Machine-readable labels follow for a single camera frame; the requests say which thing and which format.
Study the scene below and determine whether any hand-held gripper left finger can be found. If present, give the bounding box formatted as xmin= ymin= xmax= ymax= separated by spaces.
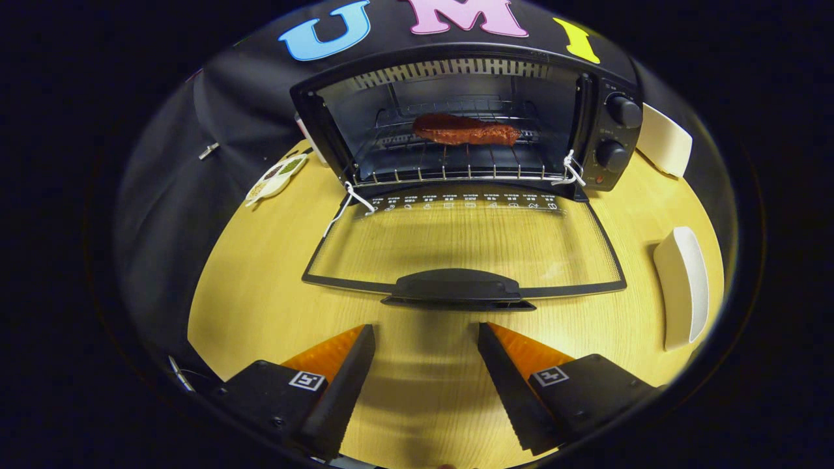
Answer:
xmin=212 ymin=324 xmax=377 ymax=460

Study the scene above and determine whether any white ribbed dish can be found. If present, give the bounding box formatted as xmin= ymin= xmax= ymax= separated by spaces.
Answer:
xmin=654 ymin=226 xmax=710 ymax=352

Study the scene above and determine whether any small clear shaker bottle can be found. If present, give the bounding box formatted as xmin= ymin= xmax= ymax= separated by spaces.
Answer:
xmin=295 ymin=112 xmax=328 ymax=168

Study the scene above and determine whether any reddish brown meat strip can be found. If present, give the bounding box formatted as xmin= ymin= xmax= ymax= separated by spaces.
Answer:
xmin=412 ymin=113 xmax=523 ymax=147

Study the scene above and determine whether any black toaster oven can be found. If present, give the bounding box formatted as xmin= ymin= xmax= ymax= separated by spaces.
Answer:
xmin=290 ymin=42 xmax=645 ymax=313

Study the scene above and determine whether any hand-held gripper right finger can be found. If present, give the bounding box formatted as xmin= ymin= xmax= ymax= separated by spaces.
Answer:
xmin=478 ymin=322 xmax=665 ymax=455

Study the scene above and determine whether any white divided spice dish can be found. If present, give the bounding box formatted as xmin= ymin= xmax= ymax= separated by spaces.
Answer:
xmin=245 ymin=154 xmax=309 ymax=208

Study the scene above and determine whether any white toaster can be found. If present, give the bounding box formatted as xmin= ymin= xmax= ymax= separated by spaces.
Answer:
xmin=635 ymin=102 xmax=694 ymax=179

